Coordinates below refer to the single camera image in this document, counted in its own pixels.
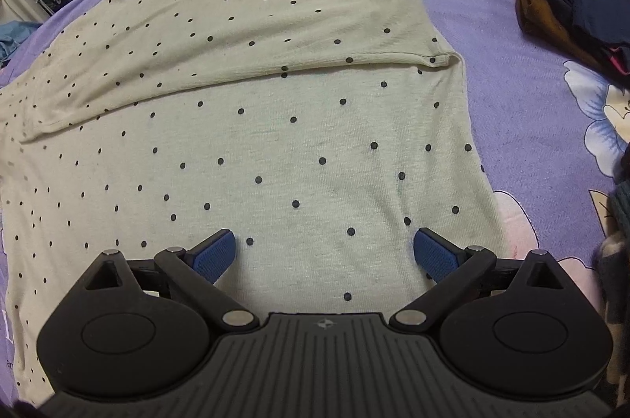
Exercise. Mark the cream polka dot shirt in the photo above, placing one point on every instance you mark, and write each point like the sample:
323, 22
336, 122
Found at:
322, 133

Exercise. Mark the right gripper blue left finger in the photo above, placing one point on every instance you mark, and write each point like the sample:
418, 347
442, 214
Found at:
214, 256

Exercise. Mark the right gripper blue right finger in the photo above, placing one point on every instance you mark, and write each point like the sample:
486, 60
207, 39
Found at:
437, 256

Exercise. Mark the purple floral bed sheet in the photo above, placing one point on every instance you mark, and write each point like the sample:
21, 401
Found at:
543, 126

